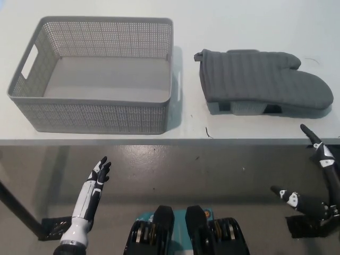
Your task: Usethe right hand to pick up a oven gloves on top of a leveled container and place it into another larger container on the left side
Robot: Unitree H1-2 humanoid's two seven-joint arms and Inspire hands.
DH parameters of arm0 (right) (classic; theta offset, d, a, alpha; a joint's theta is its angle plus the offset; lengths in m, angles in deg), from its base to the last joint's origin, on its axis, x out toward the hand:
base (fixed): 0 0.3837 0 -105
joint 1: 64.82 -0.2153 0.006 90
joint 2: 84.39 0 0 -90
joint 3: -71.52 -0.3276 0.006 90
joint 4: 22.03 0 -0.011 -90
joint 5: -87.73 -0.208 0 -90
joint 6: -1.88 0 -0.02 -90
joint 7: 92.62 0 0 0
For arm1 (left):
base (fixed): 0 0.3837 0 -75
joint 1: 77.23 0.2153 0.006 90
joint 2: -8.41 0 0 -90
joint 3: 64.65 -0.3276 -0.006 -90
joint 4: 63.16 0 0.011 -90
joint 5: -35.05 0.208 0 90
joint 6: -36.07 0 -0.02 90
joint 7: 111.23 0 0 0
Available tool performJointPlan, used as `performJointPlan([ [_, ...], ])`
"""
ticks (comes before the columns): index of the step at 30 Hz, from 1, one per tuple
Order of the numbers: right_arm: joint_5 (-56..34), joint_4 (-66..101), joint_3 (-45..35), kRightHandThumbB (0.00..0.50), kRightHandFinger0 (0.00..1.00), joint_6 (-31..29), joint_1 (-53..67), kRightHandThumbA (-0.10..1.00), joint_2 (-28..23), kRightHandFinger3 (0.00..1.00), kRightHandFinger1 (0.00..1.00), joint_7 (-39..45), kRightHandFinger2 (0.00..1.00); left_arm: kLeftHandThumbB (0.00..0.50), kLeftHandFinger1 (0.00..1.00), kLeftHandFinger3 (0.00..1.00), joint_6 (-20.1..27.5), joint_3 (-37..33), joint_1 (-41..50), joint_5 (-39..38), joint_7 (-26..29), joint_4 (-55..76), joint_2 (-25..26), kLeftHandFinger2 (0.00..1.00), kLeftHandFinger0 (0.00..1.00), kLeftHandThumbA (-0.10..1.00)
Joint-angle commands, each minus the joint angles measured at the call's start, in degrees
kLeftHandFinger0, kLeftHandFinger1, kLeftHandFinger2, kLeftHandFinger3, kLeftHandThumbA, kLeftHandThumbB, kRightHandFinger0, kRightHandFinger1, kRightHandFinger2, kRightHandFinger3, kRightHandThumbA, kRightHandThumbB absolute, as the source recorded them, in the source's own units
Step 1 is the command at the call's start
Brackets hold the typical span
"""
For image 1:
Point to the large grey perforated basket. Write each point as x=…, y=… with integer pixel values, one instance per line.
x=106, y=117

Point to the small grey perforated basket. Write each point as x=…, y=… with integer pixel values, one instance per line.
x=247, y=109

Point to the grey quilted oven glove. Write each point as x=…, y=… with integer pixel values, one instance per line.
x=252, y=77

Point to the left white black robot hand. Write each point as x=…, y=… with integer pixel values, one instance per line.
x=90, y=196

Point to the black floor plate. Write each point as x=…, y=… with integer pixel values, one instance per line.
x=54, y=227
x=300, y=227

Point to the thin black thread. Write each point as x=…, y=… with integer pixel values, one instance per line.
x=312, y=60
x=208, y=132

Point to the black table leg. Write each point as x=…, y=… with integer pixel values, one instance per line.
x=18, y=207

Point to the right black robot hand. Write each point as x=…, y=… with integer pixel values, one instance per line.
x=313, y=207

